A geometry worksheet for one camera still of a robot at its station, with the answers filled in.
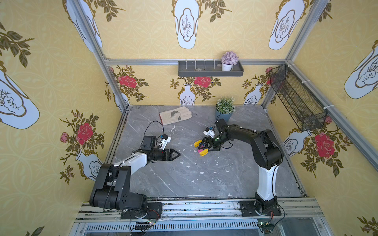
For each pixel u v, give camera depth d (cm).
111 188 42
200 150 92
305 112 87
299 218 76
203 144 86
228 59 82
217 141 85
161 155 79
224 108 100
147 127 109
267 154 54
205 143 86
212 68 92
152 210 73
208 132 92
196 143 95
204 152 92
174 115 114
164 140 82
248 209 73
